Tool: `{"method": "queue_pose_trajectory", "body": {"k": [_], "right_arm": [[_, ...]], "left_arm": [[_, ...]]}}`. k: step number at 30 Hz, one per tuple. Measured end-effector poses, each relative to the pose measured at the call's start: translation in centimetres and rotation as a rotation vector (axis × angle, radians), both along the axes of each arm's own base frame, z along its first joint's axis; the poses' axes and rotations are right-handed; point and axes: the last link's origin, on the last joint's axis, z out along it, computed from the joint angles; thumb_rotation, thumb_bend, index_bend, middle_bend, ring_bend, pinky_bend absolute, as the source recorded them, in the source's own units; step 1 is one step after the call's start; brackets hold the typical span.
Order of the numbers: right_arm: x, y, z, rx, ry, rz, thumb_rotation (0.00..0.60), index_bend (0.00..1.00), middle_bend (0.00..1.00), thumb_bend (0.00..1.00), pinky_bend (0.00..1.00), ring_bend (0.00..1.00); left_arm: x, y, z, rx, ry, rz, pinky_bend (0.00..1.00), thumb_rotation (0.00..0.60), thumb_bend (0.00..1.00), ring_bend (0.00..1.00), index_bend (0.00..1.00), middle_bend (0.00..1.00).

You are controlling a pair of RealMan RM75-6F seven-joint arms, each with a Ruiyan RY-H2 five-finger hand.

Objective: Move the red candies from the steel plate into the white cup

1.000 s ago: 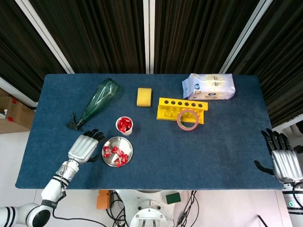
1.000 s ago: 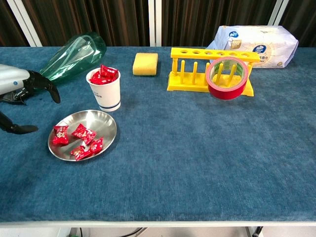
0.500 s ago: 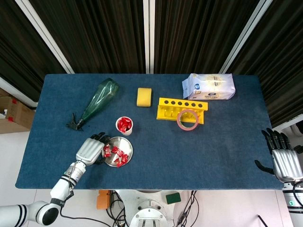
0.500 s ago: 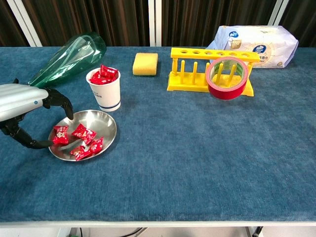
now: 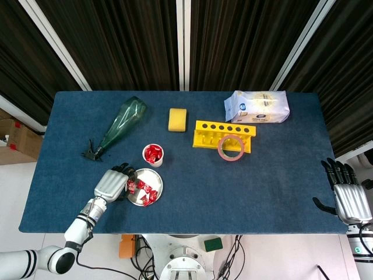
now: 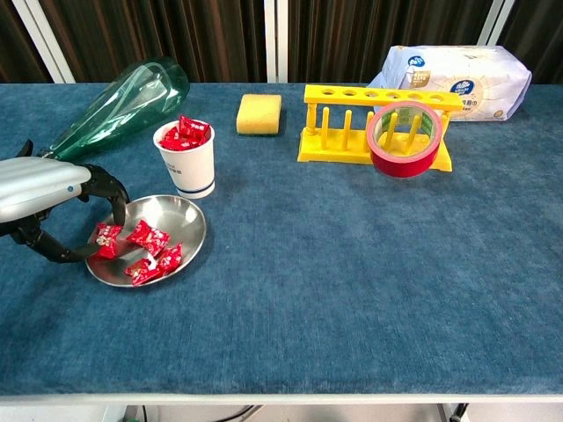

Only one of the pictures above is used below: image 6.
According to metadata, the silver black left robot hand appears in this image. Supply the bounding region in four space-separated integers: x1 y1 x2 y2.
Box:
0 156 131 264

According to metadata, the round steel plate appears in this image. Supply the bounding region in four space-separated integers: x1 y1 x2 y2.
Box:
85 194 208 289

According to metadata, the white paper cup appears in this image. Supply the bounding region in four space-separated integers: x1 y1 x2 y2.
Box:
152 118 216 200

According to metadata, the green plastic spray bottle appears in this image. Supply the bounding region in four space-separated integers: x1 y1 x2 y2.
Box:
17 56 191 162

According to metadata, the dark pleated curtain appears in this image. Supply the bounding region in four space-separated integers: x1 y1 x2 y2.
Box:
288 0 498 84
0 0 49 84
496 0 563 84
39 0 268 84

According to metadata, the yellow sponge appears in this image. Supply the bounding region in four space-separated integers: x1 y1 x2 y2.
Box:
236 93 282 136

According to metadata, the blue table cloth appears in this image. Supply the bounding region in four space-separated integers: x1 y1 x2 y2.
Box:
0 82 563 396

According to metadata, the yellow test tube rack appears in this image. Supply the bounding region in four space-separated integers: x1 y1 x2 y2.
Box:
296 84 464 173

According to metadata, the red tape roll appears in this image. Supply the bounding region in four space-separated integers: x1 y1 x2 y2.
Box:
367 100 443 179

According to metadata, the tissue pack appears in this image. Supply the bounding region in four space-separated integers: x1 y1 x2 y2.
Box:
367 44 532 123

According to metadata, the white frame post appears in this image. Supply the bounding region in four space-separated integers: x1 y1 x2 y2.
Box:
11 0 77 84
263 0 290 84
477 0 515 47

